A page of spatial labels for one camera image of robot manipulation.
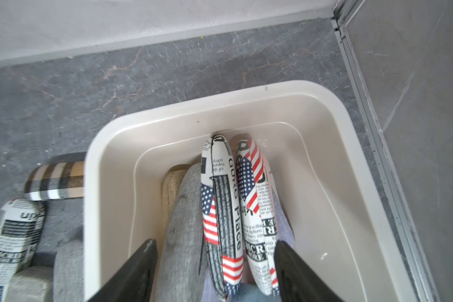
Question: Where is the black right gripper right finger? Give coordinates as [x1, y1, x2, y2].
[274, 240, 342, 302]

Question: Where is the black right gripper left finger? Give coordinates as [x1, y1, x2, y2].
[89, 239, 158, 302]

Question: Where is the purple case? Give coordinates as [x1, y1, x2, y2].
[273, 193, 295, 249]

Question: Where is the beige plastic storage bin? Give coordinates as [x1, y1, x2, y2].
[84, 81, 416, 301]

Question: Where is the newspaper flag case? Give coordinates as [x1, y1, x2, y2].
[235, 138, 279, 297]
[200, 135, 244, 301]

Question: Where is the stone grey case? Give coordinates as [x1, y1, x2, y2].
[5, 266, 54, 302]

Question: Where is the plaid glasses case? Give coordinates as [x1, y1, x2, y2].
[24, 161, 85, 201]

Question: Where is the grey fabric case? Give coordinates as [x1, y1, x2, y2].
[53, 240, 84, 301]

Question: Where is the newspaper print case centre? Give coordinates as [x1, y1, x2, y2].
[0, 199, 45, 301]

